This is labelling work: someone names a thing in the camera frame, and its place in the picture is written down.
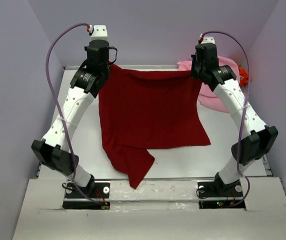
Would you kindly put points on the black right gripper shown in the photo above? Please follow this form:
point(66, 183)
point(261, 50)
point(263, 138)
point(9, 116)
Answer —
point(194, 72)

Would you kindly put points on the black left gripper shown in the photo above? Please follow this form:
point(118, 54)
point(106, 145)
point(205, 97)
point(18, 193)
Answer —
point(108, 63)

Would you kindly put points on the dark red t shirt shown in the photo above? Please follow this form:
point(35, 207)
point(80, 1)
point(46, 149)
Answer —
point(144, 110)

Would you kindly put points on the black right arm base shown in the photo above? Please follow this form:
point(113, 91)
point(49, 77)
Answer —
point(225, 197)

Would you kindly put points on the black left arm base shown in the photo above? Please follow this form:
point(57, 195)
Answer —
point(98, 199)

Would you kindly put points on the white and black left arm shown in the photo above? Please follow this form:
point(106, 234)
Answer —
point(54, 149)

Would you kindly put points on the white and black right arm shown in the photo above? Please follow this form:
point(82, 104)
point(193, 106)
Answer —
point(255, 138)

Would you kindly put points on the pink t shirt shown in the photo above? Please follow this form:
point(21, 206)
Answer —
point(206, 97)

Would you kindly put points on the orange cloth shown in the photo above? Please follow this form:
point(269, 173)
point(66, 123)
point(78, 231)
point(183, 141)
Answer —
point(244, 77)

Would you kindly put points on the white cardboard front cover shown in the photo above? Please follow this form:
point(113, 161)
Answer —
point(157, 210)

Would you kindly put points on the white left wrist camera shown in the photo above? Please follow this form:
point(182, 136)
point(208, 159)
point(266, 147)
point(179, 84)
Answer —
point(97, 32)

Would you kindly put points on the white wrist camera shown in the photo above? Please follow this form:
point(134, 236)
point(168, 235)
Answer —
point(97, 32)
point(206, 40)

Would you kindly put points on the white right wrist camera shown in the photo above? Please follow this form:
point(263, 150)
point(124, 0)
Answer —
point(206, 40)

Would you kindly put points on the white back table rail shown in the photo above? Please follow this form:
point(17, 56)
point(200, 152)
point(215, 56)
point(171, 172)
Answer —
point(150, 67)

